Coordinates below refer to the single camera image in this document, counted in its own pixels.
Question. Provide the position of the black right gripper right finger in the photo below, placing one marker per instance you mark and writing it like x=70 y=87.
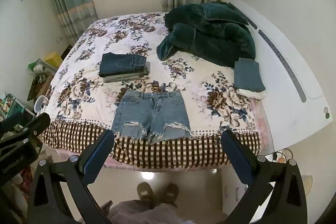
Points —
x=278 y=185

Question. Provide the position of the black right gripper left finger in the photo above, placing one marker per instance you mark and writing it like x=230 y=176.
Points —
x=47 y=203

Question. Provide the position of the light blue denim shorts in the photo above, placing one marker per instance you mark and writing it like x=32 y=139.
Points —
x=153 y=117

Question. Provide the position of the green white shelf rack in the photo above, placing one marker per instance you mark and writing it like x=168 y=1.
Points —
x=10 y=105

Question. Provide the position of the clear plastic cup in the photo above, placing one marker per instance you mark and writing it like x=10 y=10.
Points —
x=40 y=104

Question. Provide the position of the wooden bedside stand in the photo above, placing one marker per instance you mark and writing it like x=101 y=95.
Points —
x=39 y=86

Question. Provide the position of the floral bed blanket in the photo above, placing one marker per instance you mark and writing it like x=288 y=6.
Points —
x=81 y=105

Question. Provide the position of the yellow box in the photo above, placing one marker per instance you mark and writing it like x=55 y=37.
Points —
x=53 y=59

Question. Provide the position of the left brown slipper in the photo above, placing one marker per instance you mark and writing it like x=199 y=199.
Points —
x=145 y=193

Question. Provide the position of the brown slipper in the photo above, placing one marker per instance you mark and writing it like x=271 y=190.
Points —
x=170 y=194
x=145 y=193

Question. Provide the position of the white headboard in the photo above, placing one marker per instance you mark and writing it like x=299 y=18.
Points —
x=294 y=107

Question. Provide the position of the white fleece folded cloth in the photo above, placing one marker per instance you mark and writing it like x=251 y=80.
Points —
x=250 y=94

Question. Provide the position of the right brown slipper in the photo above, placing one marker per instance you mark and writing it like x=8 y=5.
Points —
x=170 y=194

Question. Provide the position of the dark blue folded jeans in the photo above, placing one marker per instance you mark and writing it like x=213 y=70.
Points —
x=117 y=64

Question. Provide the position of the grey folded pants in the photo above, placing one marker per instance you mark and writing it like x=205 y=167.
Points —
x=128 y=76

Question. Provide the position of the blue folded jeans right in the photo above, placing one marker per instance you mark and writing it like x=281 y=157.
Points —
x=247 y=75

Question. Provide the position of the dark green plush blanket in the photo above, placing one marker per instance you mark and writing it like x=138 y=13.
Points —
x=213 y=31

